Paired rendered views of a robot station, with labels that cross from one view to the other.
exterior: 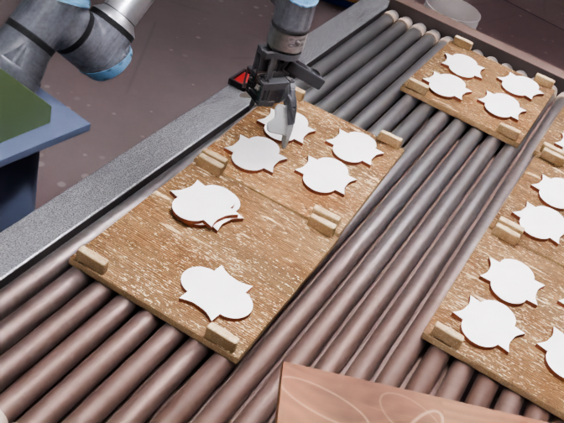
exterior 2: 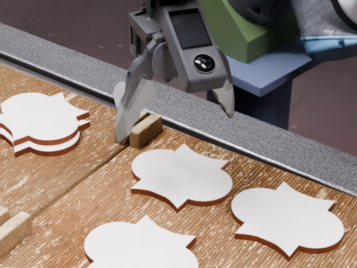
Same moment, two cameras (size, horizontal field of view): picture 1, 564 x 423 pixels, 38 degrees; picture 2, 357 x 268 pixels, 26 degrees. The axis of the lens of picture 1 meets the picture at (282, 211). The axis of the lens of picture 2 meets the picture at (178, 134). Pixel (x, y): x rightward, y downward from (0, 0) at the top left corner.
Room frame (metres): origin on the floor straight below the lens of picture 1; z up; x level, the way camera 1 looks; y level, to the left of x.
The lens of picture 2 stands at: (1.76, -0.68, 1.54)
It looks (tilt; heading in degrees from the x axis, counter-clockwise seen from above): 33 degrees down; 109
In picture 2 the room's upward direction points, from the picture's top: straight up
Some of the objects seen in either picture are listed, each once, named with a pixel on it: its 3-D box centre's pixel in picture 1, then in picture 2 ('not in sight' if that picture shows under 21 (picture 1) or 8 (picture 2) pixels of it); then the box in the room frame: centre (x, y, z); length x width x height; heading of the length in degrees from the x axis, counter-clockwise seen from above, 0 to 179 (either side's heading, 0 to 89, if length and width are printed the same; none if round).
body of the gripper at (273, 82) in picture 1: (274, 73); (169, 21); (1.48, 0.10, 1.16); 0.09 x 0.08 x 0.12; 131
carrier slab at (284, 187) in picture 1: (305, 156); (213, 247); (1.58, -0.01, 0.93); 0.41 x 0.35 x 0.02; 164
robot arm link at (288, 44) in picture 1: (287, 38); not in sight; (1.49, 0.09, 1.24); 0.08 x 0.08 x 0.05
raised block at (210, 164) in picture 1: (210, 164); (131, 126); (1.40, 0.17, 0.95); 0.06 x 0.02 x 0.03; 73
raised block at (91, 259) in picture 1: (92, 259); not in sight; (1.03, 0.29, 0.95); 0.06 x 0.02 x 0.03; 73
